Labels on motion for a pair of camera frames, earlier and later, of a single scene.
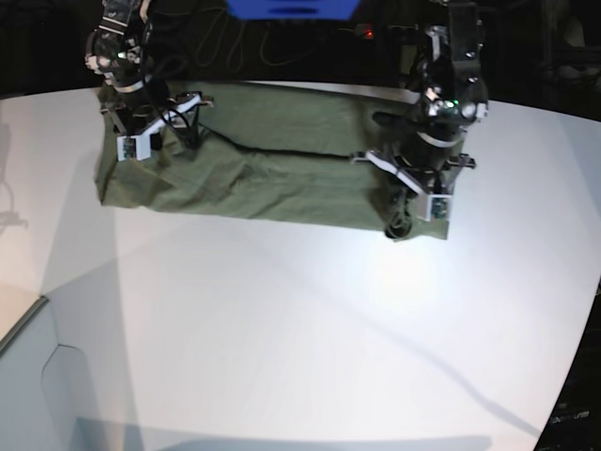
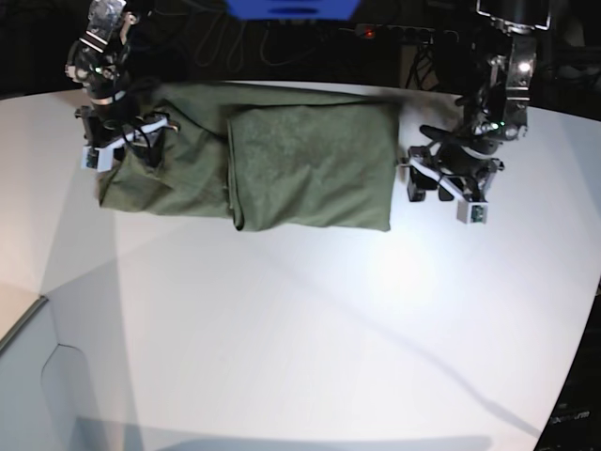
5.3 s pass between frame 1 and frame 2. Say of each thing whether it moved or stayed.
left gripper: moved
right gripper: moved
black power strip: stayed
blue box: stayed
